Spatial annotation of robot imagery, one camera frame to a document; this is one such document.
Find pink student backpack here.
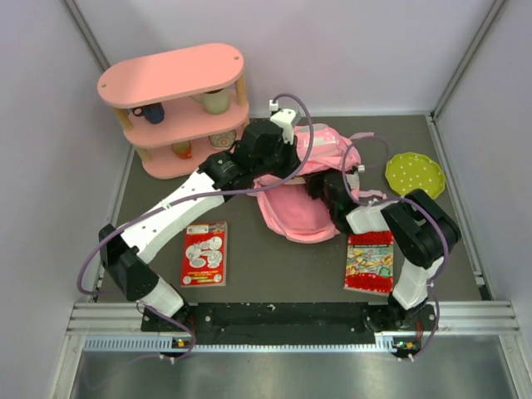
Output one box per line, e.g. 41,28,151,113
256,123,386,244

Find red colourful comic book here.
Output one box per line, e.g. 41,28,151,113
343,231,394,296

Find green cover paperback book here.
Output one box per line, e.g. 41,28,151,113
286,176,312,185

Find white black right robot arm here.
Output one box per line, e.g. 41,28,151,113
303,170,461,332

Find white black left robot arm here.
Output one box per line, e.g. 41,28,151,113
99,114,306,330

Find patterned ceramic bowl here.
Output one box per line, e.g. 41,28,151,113
209,130,237,150

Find pale green mug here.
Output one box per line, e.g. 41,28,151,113
190,88,231,115

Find green polka dot plate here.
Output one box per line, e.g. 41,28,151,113
385,152,446,200

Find orange cup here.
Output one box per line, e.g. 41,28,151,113
171,140,192,160

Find pink three-tier wooden shelf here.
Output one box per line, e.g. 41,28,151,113
97,43,249,180

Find dark blue mug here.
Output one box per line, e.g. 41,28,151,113
132,102,165,125

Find red cover book left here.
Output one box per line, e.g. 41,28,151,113
180,222,228,287

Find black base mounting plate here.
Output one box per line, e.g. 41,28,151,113
140,301,437,344

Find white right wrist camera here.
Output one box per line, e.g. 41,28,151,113
346,166,360,199

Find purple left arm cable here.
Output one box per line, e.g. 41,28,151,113
76,92,315,296

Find grey slotted cable duct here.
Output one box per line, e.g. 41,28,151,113
82,332,421,353

